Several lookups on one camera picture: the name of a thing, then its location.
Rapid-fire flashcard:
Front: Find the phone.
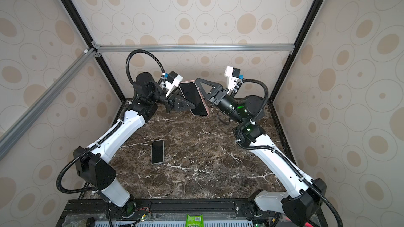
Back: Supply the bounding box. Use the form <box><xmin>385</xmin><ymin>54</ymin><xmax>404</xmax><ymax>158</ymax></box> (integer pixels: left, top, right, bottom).
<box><xmin>179</xmin><ymin>81</ymin><xmax>209</xmax><ymax>117</ymax></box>

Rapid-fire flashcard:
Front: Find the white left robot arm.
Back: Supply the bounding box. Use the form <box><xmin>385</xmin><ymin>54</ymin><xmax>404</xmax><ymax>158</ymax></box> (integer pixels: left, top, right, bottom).
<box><xmin>74</xmin><ymin>72</ymin><xmax>202</xmax><ymax>209</ymax></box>

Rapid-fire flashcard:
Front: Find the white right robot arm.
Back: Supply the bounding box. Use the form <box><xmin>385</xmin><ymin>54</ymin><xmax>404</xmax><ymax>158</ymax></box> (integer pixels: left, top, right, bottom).
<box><xmin>195</xmin><ymin>78</ymin><xmax>326</xmax><ymax>227</ymax></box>

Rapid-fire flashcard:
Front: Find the black smartphone on table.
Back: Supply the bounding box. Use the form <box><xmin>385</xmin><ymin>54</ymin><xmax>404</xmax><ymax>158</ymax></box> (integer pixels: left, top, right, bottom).
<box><xmin>151</xmin><ymin>140</ymin><xmax>165</xmax><ymax>164</ymax></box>

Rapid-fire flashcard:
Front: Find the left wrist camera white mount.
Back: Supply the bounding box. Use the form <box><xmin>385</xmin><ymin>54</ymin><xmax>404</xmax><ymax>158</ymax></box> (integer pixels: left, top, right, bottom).
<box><xmin>160</xmin><ymin>71</ymin><xmax>183</xmax><ymax>97</ymax></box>

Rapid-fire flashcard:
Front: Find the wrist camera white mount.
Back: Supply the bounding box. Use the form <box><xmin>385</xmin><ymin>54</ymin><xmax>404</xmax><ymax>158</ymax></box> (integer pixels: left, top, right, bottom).
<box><xmin>225</xmin><ymin>66</ymin><xmax>244</xmax><ymax>97</ymax></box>
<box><xmin>160</xmin><ymin>71</ymin><xmax>183</xmax><ymax>97</ymax></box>

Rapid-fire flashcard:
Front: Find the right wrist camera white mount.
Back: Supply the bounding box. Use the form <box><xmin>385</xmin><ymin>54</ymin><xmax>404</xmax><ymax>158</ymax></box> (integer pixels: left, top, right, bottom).
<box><xmin>225</xmin><ymin>66</ymin><xmax>244</xmax><ymax>97</ymax></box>

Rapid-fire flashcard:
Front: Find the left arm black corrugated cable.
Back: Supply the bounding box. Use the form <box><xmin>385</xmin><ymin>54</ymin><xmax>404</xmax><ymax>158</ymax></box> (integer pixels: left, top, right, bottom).
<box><xmin>56</xmin><ymin>49</ymin><xmax>166</xmax><ymax>194</ymax></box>

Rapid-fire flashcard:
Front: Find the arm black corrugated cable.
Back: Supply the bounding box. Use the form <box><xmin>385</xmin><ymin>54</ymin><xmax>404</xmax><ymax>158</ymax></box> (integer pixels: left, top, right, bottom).
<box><xmin>235</xmin><ymin>78</ymin><xmax>344</xmax><ymax>227</ymax></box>
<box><xmin>56</xmin><ymin>49</ymin><xmax>166</xmax><ymax>194</ymax></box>

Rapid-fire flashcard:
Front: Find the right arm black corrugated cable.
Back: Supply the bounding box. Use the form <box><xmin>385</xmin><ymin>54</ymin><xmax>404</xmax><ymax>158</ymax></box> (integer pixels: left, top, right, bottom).
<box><xmin>235</xmin><ymin>78</ymin><xmax>344</xmax><ymax>227</ymax></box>

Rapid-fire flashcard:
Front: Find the back aluminium frame rail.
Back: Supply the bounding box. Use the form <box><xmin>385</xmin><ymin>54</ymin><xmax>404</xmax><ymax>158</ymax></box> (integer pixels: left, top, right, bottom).
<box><xmin>95</xmin><ymin>44</ymin><xmax>295</xmax><ymax>53</ymax></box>

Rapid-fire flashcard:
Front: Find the aluminium frame rail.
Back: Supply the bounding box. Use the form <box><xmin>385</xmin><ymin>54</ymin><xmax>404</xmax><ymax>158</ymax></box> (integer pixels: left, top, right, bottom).
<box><xmin>1</xmin><ymin>48</ymin><xmax>95</xmax><ymax>159</ymax></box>
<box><xmin>95</xmin><ymin>44</ymin><xmax>295</xmax><ymax>53</ymax></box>

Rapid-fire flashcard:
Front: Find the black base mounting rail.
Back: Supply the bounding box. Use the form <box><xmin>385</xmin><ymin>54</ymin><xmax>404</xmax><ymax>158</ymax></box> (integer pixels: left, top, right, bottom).
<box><xmin>56</xmin><ymin>199</ymin><xmax>294</xmax><ymax>227</ymax></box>

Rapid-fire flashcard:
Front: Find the left aluminium frame rail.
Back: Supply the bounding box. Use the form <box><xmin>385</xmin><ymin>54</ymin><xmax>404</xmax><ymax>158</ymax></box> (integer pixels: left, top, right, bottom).
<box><xmin>1</xmin><ymin>48</ymin><xmax>95</xmax><ymax>159</ymax></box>

